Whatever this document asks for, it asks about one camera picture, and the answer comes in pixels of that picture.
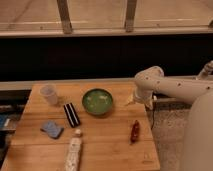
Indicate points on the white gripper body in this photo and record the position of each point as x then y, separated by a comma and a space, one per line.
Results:
142, 97

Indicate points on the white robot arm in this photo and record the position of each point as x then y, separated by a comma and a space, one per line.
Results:
153, 80

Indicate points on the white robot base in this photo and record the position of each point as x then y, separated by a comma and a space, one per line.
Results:
198, 141

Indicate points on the green bowl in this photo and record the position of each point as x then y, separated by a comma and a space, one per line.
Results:
97, 101

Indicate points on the black white striped block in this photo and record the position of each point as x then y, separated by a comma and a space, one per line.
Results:
71, 114

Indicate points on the clear plastic cup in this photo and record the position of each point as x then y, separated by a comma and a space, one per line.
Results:
48, 92

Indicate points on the blue sponge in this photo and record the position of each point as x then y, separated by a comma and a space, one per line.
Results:
52, 129

